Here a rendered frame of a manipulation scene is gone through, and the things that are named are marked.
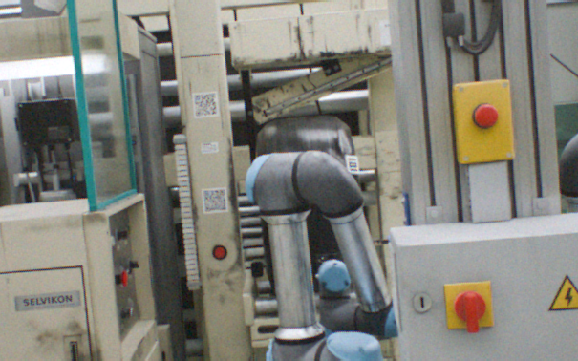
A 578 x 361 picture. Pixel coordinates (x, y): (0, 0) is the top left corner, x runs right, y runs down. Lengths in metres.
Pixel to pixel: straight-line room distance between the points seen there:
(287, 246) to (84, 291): 0.48
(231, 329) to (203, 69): 0.79
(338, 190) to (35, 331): 0.77
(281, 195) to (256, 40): 1.09
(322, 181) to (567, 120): 10.47
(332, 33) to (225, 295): 0.92
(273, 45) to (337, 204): 1.14
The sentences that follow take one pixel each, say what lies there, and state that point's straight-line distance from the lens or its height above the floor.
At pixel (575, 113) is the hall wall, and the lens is 12.26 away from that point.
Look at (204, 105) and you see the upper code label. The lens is 2.64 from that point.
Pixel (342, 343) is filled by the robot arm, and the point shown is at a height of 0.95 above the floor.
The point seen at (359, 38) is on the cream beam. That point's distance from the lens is 2.91.
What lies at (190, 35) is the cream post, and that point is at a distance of 2.66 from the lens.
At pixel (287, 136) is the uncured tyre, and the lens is 2.55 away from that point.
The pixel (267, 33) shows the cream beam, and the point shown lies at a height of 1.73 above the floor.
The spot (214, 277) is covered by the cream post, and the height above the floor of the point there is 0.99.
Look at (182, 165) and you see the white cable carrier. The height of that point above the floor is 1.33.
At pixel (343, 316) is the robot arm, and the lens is 2.08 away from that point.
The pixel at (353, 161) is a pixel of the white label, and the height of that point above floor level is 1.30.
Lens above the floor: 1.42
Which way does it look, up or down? 4 degrees down
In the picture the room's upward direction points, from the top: 5 degrees counter-clockwise
